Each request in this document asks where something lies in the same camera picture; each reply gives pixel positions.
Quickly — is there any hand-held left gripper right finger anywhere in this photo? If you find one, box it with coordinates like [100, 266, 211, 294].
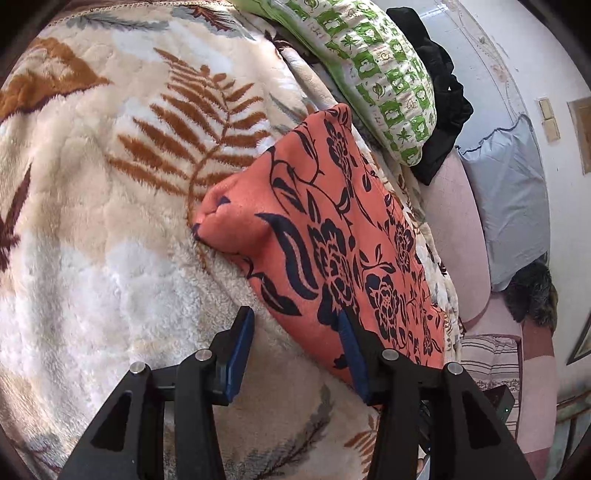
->
[337, 308, 539, 480]

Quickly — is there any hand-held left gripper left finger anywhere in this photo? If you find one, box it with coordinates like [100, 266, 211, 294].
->
[60, 305, 256, 480]

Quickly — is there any orange floral dress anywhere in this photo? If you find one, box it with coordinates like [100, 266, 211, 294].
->
[191, 104, 446, 404]

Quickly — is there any striped floral cushion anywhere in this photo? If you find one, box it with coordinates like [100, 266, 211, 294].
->
[459, 335, 525, 393]

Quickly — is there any dark fur garment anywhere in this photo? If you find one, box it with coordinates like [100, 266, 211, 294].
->
[503, 261, 558, 330]

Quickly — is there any pink sofa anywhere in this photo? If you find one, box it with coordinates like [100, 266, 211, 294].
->
[418, 152, 559, 480]

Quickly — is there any leaf print fleece blanket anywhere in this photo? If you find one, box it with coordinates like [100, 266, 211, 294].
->
[0, 0, 462, 480]

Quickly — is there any grey pillow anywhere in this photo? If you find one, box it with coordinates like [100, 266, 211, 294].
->
[455, 114, 552, 292]

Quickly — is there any black cloth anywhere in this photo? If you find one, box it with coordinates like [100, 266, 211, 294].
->
[385, 7, 475, 185]

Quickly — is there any green checked pillow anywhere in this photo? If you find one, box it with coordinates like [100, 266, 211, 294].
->
[231, 0, 438, 167]

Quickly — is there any large framed wall picture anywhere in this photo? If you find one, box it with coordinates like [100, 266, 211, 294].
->
[567, 318, 591, 366]

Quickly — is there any framed wall plaque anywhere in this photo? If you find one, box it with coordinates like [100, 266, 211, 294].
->
[567, 97, 591, 175]

